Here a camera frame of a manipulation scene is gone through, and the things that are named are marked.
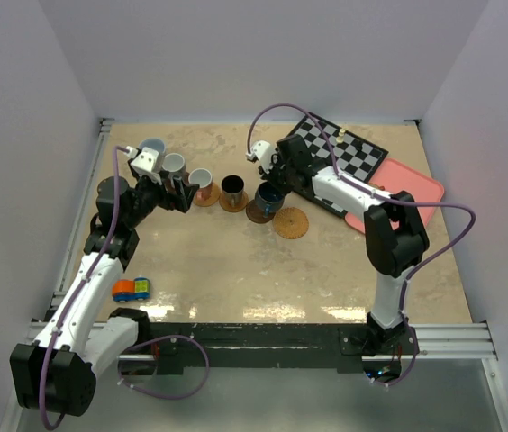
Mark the copper orange cup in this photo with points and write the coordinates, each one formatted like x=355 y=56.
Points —
x=376 y=186

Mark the aluminium front rail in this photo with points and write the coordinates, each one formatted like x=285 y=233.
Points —
x=435 y=341

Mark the small woven rattan coaster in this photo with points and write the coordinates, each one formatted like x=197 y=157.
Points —
x=206 y=201

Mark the grey white mug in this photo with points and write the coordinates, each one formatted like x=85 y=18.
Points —
x=174 y=164

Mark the pink plastic tray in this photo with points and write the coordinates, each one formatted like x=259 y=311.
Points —
x=396 y=177

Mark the aluminium rail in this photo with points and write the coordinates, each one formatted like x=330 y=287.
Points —
x=435 y=341
x=76 y=243

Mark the white chess piece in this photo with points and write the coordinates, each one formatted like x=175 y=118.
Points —
x=341 y=136

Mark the white floral mug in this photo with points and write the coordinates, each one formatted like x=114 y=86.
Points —
x=204 y=179

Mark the dark blue cup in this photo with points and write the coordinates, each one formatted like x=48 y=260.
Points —
x=268 y=199

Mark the aluminium left rail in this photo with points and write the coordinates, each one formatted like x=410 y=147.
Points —
x=76 y=243

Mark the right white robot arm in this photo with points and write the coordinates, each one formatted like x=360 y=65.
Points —
x=395 y=236

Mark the large woven rattan coaster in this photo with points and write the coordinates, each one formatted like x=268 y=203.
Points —
x=290 y=223

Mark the black white chessboard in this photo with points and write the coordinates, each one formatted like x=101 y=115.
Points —
x=360 y=165

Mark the black maroon cup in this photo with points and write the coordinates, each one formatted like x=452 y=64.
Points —
x=232 y=186

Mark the light blue cup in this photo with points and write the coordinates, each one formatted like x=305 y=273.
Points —
x=154 y=143

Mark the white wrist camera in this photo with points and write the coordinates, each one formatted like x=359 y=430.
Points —
x=145 y=162
x=261 y=151

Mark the orange toy car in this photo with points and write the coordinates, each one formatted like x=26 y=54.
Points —
x=137 y=289

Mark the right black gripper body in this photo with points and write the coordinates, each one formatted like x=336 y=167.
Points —
x=279 y=175

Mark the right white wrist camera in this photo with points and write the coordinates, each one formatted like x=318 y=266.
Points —
x=261 y=151

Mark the light wooden coaster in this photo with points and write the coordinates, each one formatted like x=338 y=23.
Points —
x=237 y=207

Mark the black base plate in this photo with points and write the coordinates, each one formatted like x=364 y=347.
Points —
x=342 y=347

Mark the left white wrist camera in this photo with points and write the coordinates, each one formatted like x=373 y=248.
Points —
x=145 y=162

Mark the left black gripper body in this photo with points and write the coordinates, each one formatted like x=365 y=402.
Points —
x=149 y=194

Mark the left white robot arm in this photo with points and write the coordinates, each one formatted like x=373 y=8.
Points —
x=58 y=370

